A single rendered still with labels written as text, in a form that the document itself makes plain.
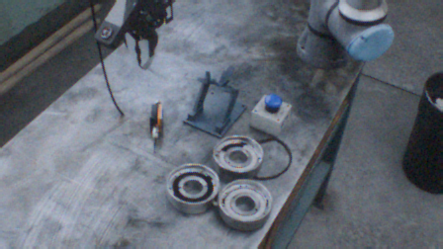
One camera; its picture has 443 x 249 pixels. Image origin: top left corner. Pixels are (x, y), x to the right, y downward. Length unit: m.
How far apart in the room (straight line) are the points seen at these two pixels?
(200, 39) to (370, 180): 1.11
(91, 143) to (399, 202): 1.44
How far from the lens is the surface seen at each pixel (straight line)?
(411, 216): 2.27
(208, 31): 1.56
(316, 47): 1.45
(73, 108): 1.31
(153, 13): 1.05
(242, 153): 1.17
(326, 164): 2.00
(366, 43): 1.28
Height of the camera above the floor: 1.66
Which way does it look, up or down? 43 degrees down
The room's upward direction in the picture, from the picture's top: 5 degrees clockwise
